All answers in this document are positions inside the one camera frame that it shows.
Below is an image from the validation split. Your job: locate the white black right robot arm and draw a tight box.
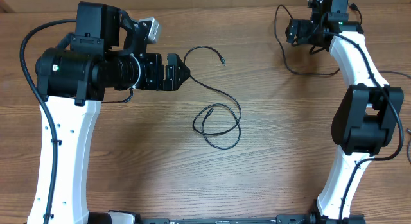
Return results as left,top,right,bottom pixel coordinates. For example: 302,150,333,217
276,0,404,223

